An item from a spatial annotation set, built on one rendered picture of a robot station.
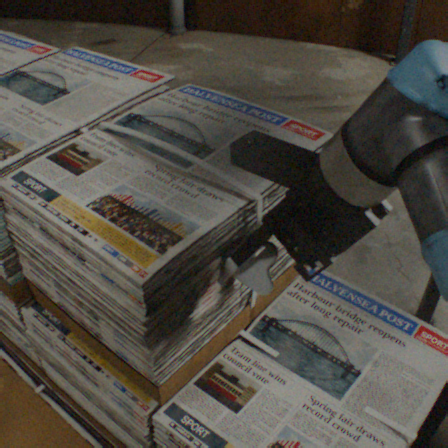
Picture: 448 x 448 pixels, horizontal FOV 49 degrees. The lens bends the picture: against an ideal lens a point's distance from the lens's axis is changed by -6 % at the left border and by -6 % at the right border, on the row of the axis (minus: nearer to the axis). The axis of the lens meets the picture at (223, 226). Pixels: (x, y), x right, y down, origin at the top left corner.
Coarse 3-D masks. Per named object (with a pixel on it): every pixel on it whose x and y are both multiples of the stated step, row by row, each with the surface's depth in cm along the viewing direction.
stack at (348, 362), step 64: (0, 320) 92; (256, 320) 77; (320, 320) 77; (384, 320) 76; (64, 384) 85; (128, 384) 68; (192, 384) 68; (256, 384) 68; (320, 384) 68; (384, 384) 68
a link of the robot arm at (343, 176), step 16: (336, 144) 44; (320, 160) 46; (336, 160) 44; (352, 160) 50; (336, 176) 44; (352, 176) 43; (368, 176) 49; (336, 192) 45; (352, 192) 44; (368, 192) 44; (384, 192) 44
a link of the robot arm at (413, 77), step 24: (432, 48) 35; (408, 72) 36; (432, 72) 34; (384, 96) 38; (408, 96) 36; (432, 96) 35; (360, 120) 41; (384, 120) 38; (408, 120) 37; (432, 120) 36; (360, 144) 41; (384, 144) 39; (408, 144) 36; (360, 168) 42; (384, 168) 41
